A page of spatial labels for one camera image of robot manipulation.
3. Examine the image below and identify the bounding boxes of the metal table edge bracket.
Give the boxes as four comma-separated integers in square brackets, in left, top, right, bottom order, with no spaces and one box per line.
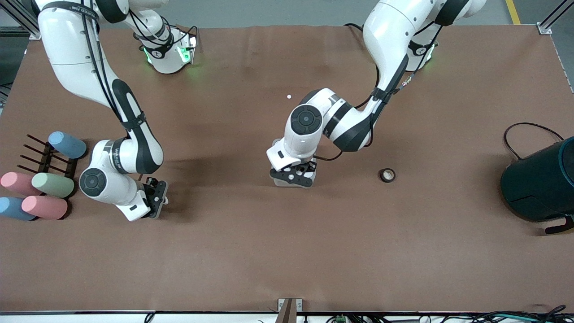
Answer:
[277,298,304,323]

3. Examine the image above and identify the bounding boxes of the light blue foam cylinder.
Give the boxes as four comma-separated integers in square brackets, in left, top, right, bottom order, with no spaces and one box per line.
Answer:
[48,131,87,160]
[0,197,36,222]

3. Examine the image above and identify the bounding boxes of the metal base connector box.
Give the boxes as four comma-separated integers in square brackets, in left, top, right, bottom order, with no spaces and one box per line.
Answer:
[177,31,199,64]

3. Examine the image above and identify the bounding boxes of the pink foam cylinder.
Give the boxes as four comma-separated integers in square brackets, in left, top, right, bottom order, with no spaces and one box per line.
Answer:
[0,172,42,196]
[22,196,69,221]

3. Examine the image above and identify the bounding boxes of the dark teal cylindrical container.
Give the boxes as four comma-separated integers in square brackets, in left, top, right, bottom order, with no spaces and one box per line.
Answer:
[500,136,574,223]

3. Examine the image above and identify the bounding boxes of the pale green foam cylinder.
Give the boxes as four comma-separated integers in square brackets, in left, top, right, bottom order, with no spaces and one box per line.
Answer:
[31,172,75,199]

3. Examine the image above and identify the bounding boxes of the aluminium frame profile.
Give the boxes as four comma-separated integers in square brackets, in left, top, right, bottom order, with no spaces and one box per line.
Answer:
[536,0,574,35]
[0,0,42,40]

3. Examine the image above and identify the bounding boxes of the white square lidded bin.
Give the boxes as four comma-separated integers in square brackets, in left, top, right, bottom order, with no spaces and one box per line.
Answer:
[271,155,317,188]

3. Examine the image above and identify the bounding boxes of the black cable bundle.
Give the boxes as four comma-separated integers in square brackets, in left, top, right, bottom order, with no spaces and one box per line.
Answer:
[471,305,574,323]

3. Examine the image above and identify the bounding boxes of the black rod rack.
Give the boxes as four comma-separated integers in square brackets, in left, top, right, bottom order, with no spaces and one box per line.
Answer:
[19,133,78,180]

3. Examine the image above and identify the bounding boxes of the thin black looped cable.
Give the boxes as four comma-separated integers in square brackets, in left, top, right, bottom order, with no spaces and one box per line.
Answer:
[503,122,565,160]

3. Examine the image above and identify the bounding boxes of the black curved foot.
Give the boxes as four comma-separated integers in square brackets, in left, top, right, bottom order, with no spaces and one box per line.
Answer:
[544,215,574,235]

